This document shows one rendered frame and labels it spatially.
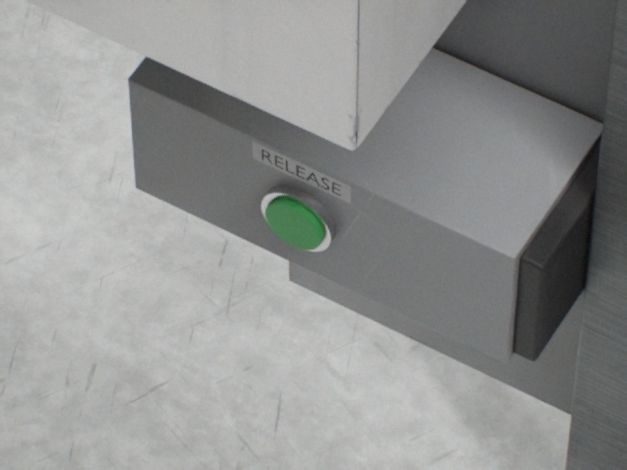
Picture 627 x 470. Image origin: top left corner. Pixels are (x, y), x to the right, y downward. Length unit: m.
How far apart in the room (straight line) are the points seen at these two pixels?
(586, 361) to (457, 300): 0.09
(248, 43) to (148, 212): 1.67
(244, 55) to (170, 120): 0.23
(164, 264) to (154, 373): 0.11
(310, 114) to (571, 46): 0.21
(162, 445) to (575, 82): 1.36
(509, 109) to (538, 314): 0.09
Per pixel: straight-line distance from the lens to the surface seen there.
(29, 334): 2.89
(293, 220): 1.51
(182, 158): 1.54
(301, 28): 1.26
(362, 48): 1.26
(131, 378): 2.86
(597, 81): 1.49
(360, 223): 1.50
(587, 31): 1.47
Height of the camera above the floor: 2.35
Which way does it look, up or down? 53 degrees down
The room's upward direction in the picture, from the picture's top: straight up
